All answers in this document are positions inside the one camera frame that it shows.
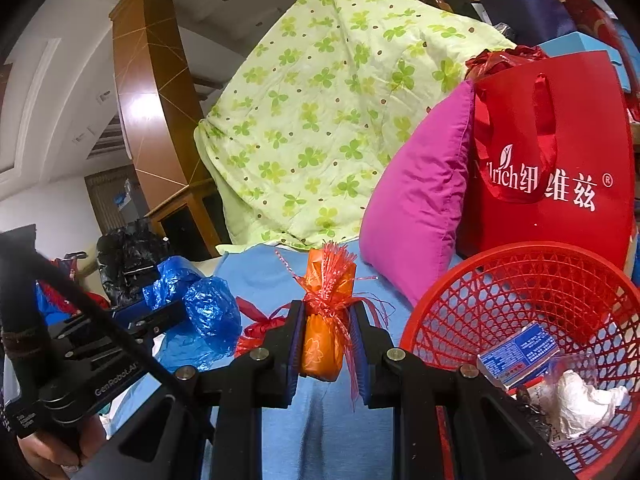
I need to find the person's left hand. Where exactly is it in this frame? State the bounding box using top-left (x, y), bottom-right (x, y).
top-left (20, 407), bottom-right (108, 473)

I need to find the white tissue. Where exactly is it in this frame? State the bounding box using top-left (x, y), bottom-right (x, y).
top-left (549, 369), bottom-right (632, 443)

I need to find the light blue blanket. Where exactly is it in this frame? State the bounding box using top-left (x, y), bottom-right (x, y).
top-left (102, 242), bottom-right (441, 480)

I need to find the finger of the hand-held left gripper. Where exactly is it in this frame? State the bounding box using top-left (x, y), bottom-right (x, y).
top-left (47, 301), bottom-right (187, 361)

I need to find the light blue cardboard box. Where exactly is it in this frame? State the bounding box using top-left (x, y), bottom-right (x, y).
top-left (540, 31), bottom-right (623, 63)

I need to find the wooden column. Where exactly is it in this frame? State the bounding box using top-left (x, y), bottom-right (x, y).
top-left (109, 0), bottom-right (213, 196)

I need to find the red garment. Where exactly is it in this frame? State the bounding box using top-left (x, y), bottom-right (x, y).
top-left (35, 259), bottom-right (108, 313)

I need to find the clear plastic wrap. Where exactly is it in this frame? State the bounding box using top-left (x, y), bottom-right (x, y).
top-left (542, 347), bottom-right (608, 396)

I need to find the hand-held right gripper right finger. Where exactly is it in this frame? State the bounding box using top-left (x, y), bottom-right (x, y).
top-left (348, 302), bottom-right (576, 480)

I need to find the crumpled red plastic bag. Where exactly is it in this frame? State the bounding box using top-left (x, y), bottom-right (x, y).
top-left (465, 45), bottom-right (543, 81)

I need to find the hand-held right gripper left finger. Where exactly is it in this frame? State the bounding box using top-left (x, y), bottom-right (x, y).
top-left (85, 300), bottom-right (306, 480)

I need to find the black cable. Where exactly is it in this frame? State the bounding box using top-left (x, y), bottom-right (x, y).
top-left (0, 232), bottom-right (216, 416)

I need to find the green clover print quilt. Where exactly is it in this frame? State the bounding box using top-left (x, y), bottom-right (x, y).
top-left (194, 0), bottom-right (516, 251)

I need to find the black puffer jacket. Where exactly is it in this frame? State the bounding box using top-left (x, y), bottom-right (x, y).
top-left (96, 220), bottom-right (173, 306)

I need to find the red plastic mesh basket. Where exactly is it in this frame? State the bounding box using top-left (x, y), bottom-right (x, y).
top-left (399, 241), bottom-right (640, 480)

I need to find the grey refrigerator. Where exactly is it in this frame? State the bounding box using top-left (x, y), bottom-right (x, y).
top-left (114, 179), bottom-right (147, 223)

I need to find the red tote bag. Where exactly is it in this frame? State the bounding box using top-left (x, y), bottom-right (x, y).
top-left (456, 50), bottom-right (638, 273)

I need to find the blue plastic bag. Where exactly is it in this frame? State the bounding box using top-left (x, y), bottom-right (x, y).
top-left (142, 256), bottom-right (243, 361)

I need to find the navy bag with orange handle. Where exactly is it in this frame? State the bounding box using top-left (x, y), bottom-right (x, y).
top-left (460, 0), bottom-right (576, 43)

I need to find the orange packet with red ribbon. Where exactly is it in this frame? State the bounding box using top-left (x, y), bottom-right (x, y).
top-left (275, 241), bottom-right (396, 413)

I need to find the wooden cabinet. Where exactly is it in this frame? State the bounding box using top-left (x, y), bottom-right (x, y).
top-left (145, 180), bottom-right (236, 263)

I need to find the blue and white carton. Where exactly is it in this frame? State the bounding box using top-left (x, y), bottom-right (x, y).
top-left (476, 321), bottom-right (560, 391)

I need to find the red plastic bag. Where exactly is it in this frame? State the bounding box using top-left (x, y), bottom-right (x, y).
top-left (234, 297), bottom-right (292, 358)
top-left (465, 45), bottom-right (543, 81)

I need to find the magenta pillow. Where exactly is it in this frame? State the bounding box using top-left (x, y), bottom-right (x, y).
top-left (359, 80), bottom-right (476, 308)

